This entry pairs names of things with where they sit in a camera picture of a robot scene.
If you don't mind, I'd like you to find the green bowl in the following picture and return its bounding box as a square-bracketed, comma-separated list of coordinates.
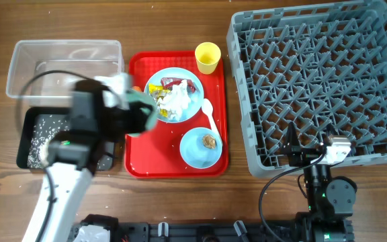
[126, 89, 158, 137]

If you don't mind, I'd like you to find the white rice pile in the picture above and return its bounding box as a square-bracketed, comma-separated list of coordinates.
[27, 114, 69, 169]

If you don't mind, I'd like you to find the brown food lump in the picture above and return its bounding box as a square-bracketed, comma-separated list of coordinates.
[202, 134, 216, 149]

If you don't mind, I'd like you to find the white tissue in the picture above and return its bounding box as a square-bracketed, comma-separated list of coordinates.
[157, 79, 191, 121]

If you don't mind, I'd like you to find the orange carrot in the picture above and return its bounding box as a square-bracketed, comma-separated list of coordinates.
[132, 86, 143, 92]

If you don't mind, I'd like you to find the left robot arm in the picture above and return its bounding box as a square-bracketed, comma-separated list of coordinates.
[23, 79, 157, 241]

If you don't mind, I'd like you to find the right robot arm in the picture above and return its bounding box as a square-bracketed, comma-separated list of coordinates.
[281, 122, 357, 242]

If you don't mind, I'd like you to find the grey dishwasher rack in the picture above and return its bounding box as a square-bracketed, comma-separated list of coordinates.
[226, 1, 387, 177]

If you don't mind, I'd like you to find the clear plastic bin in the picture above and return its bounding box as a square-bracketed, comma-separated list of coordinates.
[6, 40, 124, 107]

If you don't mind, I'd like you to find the black plastic tray bin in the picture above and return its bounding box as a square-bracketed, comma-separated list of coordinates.
[15, 106, 118, 170]

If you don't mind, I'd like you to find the yellow silver foil wrapper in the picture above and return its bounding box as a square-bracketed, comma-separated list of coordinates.
[148, 83, 171, 118]

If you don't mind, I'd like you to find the light blue plate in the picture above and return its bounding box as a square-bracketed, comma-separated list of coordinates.
[144, 67, 204, 123]

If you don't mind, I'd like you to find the red plastic tray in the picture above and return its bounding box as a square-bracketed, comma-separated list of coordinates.
[124, 50, 229, 179]

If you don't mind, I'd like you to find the red snack wrapper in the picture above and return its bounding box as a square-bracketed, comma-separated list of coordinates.
[161, 77, 196, 93]

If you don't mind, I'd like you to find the white plastic spoon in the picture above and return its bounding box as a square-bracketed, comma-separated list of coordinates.
[201, 98, 220, 136]

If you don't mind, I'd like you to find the blue bowl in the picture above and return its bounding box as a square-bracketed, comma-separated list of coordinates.
[179, 127, 223, 169]

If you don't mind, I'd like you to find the yellow plastic cup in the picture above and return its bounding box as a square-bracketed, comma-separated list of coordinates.
[194, 42, 221, 75]

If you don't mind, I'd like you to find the right black cable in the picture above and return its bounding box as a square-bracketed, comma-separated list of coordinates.
[258, 153, 327, 242]

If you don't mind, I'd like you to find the black cable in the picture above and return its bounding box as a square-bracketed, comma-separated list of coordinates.
[14, 69, 90, 242]
[258, 153, 327, 242]

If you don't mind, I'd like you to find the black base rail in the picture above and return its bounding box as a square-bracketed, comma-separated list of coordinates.
[67, 214, 355, 242]

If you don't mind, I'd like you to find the left black cable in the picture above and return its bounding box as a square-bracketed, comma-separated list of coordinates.
[14, 69, 90, 242]

